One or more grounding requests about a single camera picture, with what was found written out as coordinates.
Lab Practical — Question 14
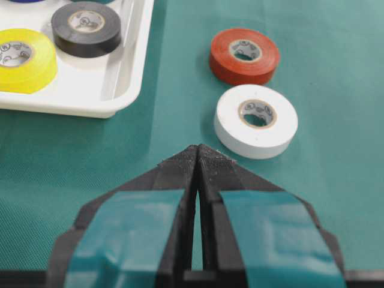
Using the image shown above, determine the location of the green tape roll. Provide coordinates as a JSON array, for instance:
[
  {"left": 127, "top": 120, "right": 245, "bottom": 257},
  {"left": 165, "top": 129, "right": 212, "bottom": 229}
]
[{"left": 71, "top": 0, "right": 114, "bottom": 5}]

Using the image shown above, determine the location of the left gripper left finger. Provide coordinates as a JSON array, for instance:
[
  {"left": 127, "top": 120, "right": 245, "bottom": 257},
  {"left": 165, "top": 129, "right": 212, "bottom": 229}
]
[{"left": 47, "top": 145, "right": 197, "bottom": 287}]

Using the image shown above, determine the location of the red tape roll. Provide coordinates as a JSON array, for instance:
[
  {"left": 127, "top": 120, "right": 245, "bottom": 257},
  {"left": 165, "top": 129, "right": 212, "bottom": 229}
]
[{"left": 209, "top": 28, "right": 280, "bottom": 86}]

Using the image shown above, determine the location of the green table cloth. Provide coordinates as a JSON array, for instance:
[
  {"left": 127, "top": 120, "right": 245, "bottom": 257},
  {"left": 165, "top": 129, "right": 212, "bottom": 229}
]
[{"left": 1, "top": 1, "right": 383, "bottom": 270}]

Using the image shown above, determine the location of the white tape roll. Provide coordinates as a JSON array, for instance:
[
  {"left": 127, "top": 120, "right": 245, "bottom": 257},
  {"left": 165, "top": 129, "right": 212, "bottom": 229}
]
[{"left": 214, "top": 84, "right": 298, "bottom": 160}]

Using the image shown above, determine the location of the yellow tape roll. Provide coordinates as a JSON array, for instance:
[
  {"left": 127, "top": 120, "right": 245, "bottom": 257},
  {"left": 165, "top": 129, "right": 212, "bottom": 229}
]
[{"left": 1, "top": 28, "right": 58, "bottom": 94}]

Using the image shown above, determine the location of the white plastic tray case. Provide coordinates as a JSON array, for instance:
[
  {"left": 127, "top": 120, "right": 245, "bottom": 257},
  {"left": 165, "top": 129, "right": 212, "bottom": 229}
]
[{"left": 1, "top": 1, "right": 154, "bottom": 118}]

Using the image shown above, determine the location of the blue tape roll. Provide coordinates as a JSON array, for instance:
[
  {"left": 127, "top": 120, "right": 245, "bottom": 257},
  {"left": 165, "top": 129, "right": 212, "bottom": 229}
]
[{"left": 10, "top": 0, "right": 42, "bottom": 3}]

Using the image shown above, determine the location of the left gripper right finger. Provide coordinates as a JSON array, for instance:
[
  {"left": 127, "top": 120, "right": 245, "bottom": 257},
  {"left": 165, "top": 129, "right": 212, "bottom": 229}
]
[{"left": 197, "top": 144, "right": 346, "bottom": 287}]

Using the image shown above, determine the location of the black tape roll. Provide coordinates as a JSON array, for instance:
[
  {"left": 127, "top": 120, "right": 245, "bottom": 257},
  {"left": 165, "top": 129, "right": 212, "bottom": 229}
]
[{"left": 51, "top": 1, "right": 121, "bottom": 58}]

